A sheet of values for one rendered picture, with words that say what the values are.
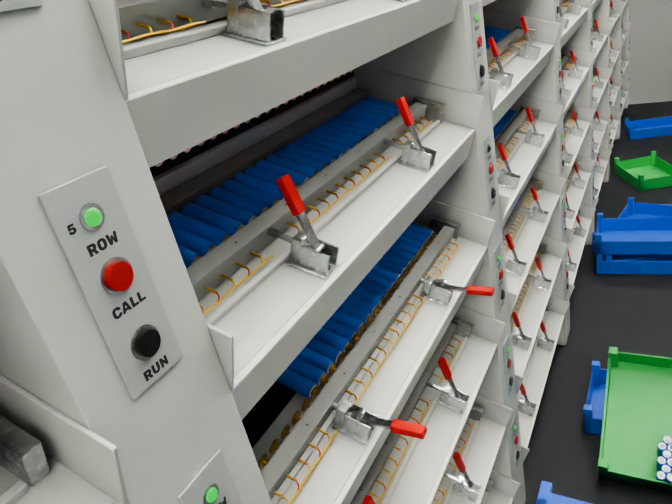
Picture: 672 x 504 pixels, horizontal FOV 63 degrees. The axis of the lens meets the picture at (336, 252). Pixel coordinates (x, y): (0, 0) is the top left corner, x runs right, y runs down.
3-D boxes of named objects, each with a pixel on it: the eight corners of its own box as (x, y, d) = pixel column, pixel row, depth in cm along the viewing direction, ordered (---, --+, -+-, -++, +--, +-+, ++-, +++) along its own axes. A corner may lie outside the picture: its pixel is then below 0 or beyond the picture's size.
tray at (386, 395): (481, 267, 94) (495, 220, 89) (296, 601, 49) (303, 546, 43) (374, 229, 101) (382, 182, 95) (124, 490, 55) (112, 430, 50)
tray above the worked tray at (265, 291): (468, 156, 86) (492, 66, 78) (231, 432, 40) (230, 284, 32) (353, 121, 93) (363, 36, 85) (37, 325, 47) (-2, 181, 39)
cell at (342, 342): (305, 328, 70) (350, 348, 68) (297, 336, 69) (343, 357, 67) (306, 317, 69) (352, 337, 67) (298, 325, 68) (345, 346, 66)
